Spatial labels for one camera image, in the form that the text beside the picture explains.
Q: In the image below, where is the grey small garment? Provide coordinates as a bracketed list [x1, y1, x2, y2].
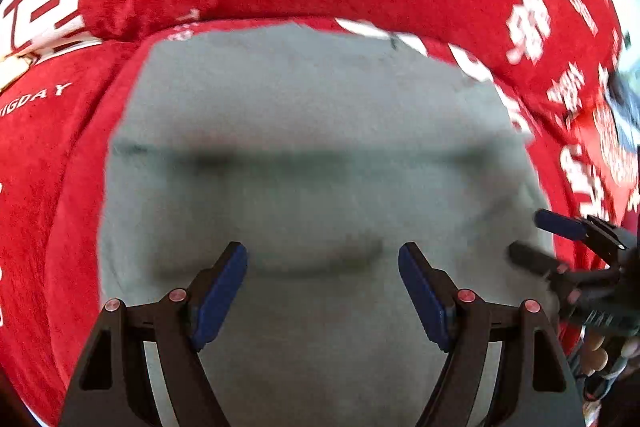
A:
[97, 21, 562, 427]

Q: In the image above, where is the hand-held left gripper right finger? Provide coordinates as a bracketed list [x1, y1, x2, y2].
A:
[398, 241, 587, 427]

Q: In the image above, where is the person's right hand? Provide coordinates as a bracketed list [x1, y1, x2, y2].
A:
[581, 331, 640, 377]

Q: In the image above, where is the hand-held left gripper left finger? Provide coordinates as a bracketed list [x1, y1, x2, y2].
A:
[60, 241, 249, 427]

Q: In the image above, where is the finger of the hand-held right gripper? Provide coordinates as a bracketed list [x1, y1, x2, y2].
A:
[508, 241, 572, 280]
[534, 209, 628, 264]

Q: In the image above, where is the cream fabric strip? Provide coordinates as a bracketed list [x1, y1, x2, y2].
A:
[0, 53, 40, 94]

